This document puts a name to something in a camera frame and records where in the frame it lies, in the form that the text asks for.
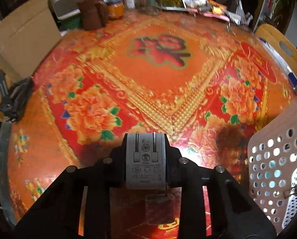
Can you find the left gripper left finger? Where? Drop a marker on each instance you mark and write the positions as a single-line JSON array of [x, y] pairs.
[[77, 203]]

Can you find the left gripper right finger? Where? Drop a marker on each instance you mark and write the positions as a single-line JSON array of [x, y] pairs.
[[233, 212]]

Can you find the white pink-wrapped plug charger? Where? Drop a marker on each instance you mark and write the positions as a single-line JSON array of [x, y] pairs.
[[160, 208]]

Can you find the white perforated plastic basket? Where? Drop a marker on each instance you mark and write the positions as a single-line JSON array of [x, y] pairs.
[[272, 157]]

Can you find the white folding plug charger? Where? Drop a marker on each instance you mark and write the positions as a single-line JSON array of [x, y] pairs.
[[146, 161]]

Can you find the red floral tablecloth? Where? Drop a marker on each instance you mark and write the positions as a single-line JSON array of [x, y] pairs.
[[206, 86]]

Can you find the cardboard box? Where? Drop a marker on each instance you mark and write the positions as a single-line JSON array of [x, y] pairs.
[[27, 35]]

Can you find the right wooden chair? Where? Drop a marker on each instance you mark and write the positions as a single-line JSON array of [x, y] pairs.
[[286, 52]]

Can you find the orange jam jar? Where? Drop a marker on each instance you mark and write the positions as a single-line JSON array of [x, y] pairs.
[[115, 9]]

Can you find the empty glass jar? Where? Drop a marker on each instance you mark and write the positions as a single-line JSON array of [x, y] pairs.
[[152, 7]]

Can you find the black phone stand mount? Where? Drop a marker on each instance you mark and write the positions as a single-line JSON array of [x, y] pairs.
[[14, 99]]

